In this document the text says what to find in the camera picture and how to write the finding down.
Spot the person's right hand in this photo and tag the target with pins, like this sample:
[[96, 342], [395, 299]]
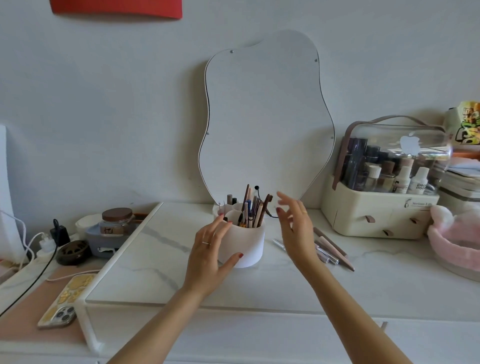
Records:
[[300, 236]]

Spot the grey blue tray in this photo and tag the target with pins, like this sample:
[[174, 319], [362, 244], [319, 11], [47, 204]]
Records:
[[97, 243]]

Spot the white wavy mirror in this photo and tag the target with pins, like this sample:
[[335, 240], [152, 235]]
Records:
[[266, 123]]

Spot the white marble riser shelf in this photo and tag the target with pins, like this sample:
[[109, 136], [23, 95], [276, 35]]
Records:
[[150, 262]]

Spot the pink fluffy headband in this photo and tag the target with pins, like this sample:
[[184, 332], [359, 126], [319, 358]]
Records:
[[457, 247]]

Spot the black charger plug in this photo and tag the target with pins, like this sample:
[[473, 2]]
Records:
[[60, 235]]

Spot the pink desk mat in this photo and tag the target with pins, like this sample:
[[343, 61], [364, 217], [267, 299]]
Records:
[[22, 322]]

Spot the cream cosmetic organizer box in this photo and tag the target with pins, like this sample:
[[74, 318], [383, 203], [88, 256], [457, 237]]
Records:
[[360, 219]]

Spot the phone with yellow case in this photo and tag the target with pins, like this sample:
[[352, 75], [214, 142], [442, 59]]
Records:
[[63, 305]]

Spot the white marble table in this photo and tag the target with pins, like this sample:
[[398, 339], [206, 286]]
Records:
[[243, 337]]

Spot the row of cosmetic bottles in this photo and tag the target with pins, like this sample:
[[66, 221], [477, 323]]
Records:
[[403, 180]]

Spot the dark round small dish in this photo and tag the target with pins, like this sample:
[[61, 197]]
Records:
[[64, 258]]

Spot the person's right forearm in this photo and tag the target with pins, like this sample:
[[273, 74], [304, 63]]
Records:
[[348, 311]]

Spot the glass jar brown lid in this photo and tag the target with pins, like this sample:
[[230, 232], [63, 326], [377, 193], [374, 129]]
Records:
[[117, 215]]

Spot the white charger plug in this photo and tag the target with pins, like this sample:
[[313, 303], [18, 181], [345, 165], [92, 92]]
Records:
[[47, 243]]

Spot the white round dish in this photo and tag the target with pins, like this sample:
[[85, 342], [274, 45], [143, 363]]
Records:
[[84, 224]]

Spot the white round organizer cup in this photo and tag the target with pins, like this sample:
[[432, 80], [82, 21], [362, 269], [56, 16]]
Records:
[[243, 247]]

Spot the white board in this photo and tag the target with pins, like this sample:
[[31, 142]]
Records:
[[7, 210]]

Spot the colourful snack bag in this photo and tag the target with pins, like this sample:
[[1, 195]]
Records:
[[467, 123]]

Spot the person's left forearm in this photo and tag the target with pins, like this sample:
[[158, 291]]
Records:
[[161, 330]]

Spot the red paper sheet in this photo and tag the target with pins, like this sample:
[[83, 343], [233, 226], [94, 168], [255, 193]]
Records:
[[116, 7]]

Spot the person's left hand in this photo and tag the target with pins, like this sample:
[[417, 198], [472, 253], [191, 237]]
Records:
[[202, 270]]

